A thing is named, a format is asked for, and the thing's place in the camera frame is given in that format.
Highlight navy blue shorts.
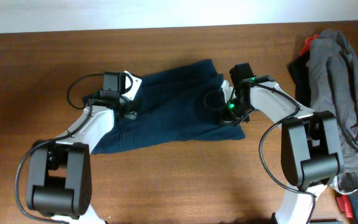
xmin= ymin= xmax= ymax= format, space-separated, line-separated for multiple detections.
xmin=92 ymin=59 xmax=246 ymax=154

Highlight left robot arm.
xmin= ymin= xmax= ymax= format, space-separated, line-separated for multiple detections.
xmin=14 ymin=71 xmax=142 ymax=223

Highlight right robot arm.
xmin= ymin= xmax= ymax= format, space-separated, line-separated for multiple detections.
xmin=220 ymin=63 xmax=344 ymax=224

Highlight black garment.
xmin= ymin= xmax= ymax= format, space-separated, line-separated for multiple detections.
xmin=287 ymin=51 xmax=311 ymax=107

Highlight red garment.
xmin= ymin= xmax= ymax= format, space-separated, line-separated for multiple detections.
xmin=299 ymin=34 xmax=319 ymax=56

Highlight grey garment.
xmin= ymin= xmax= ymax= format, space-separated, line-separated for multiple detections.
xmin=306 ymin=28 xmax=358 ymax=195

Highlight left camera cable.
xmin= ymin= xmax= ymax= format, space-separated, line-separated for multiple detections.
xmin=14 ymin=71 xmax=135 ymax=224

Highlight camera cable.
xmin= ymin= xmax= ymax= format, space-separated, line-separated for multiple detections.
xmin=203 ymin=81 xmax=318 ymax=223
xmin=14 ymin=71 xmax=135 ymax=224

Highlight right camera cable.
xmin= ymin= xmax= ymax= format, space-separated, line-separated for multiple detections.
xmin=203 ymin=81 xmax=318 ymax=223

